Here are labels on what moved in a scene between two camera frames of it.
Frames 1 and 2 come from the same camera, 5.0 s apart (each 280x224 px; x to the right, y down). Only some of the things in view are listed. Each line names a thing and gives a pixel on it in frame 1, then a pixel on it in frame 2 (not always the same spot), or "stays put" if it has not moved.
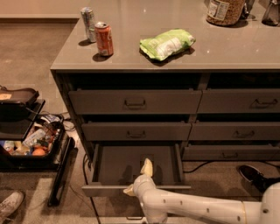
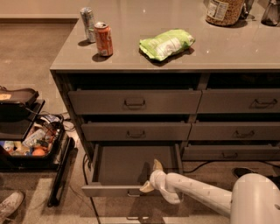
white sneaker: [10, 205] stays put
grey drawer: [115, 165] stays put
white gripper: [142, 184] to [159, 181]
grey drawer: [135, 101] stays put
